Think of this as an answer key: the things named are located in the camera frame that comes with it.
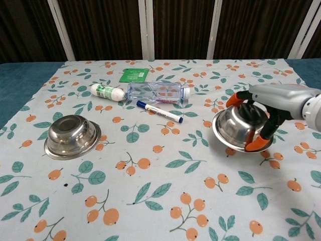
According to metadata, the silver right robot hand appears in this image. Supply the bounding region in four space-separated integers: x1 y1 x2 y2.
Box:
226 84 321 152

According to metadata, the metal bowl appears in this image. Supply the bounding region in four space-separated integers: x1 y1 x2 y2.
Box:
44 114 102 161
212 102 274 153

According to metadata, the white marker blue cap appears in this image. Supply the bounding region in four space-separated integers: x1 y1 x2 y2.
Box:
136 100 184 124

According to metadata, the clear plastic water bottle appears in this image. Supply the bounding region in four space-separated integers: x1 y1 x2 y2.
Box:
127 81 191 104

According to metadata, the floral tablecloth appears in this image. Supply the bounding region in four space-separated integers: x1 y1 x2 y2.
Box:
0 59 321 241

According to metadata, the green foil packet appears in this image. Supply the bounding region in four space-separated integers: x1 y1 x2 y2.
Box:
118 67 149 83

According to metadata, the small white green-label bottle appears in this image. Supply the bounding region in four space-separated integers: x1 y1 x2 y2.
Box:
90 83 127 102

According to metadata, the dark folding screen white frame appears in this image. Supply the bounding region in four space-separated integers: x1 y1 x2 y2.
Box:
0 0 321 65

